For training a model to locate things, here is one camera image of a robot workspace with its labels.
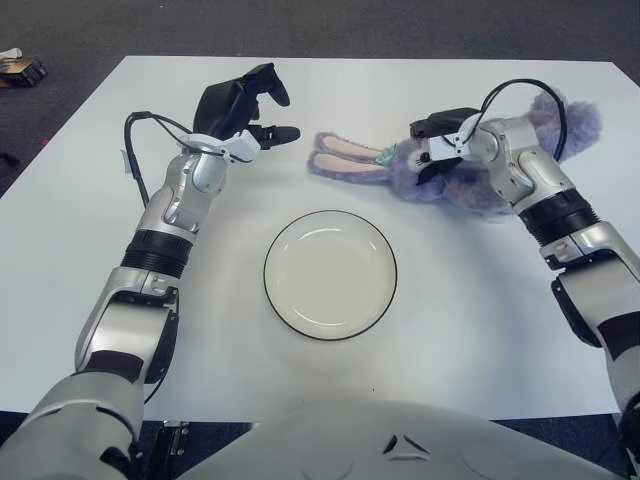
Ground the purple plush bunny doll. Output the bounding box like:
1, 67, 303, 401
306, 92, 604, 217

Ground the grey robot torso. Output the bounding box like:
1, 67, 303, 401
179, 399, 626, 480

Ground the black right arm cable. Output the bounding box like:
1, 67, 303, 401
452, 77, 574, 162

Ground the brown and black box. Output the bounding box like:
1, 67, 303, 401
0, 56, 47, 89

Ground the white plate with black rim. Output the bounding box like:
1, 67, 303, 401
263, 209, 400, 344

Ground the black metal bracket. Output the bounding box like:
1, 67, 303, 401
149, 420, 190, 474

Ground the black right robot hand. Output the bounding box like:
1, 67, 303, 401
408, 106, 484, 187

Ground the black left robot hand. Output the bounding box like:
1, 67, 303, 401
192, 62, 303, 150

